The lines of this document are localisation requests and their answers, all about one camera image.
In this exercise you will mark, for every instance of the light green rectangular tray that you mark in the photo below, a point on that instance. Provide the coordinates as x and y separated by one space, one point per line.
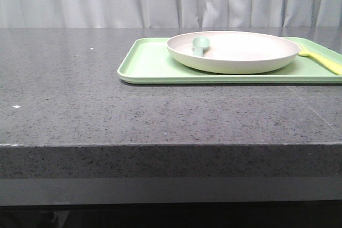
149 62

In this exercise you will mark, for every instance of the teal green plastic spoon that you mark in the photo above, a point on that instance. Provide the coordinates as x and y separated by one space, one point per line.
200 45

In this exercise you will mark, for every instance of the beige round plate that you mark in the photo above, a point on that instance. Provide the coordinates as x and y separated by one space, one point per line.
233 52

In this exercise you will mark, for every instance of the yellow plastic fork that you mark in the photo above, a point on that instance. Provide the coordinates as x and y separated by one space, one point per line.
326 62

